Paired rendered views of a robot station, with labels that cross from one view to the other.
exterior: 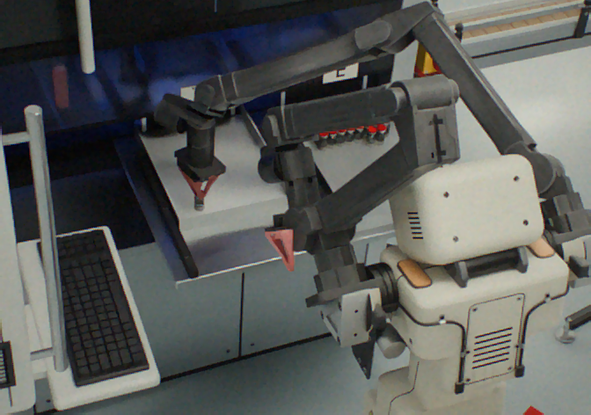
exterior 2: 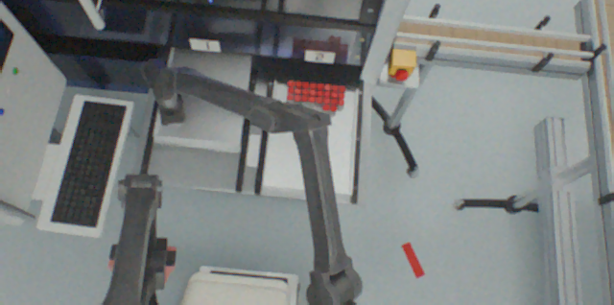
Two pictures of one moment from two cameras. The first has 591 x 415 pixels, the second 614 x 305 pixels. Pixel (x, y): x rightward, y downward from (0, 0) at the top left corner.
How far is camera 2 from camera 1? 1.57 m
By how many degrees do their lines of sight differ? 30
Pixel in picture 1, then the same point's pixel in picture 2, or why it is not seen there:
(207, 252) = (162, 164)
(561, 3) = (537, 38)
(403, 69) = (372, 68)
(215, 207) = (188, 127)
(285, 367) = not seen: hidden behind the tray
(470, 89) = (314, 205)
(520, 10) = (502, 35)
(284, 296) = not seen: hidden behind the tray
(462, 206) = not seen: outside the picture
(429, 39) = (301, 148)
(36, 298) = (64, 143)
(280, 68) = (210, 92)
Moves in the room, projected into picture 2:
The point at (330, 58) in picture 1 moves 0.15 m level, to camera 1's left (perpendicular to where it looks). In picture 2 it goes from (239, 109) to (184, 79)
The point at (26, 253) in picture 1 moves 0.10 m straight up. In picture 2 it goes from (77, 105) to (65, 92)
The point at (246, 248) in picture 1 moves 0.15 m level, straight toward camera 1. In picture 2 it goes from (188, 172) to (162, 216)
